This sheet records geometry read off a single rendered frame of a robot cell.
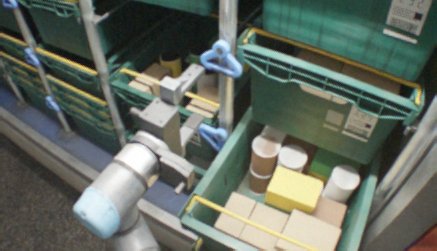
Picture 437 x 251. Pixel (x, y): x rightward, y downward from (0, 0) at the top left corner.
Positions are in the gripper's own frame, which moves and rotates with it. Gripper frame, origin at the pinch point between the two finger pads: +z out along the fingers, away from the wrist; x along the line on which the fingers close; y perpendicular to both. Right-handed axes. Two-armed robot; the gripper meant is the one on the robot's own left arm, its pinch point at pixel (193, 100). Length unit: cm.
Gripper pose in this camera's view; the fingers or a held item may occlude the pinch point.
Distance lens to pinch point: 63.7
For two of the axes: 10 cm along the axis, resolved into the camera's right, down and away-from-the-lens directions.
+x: -0.4, 6.8, 7.3
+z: 4.8, -6.3, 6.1
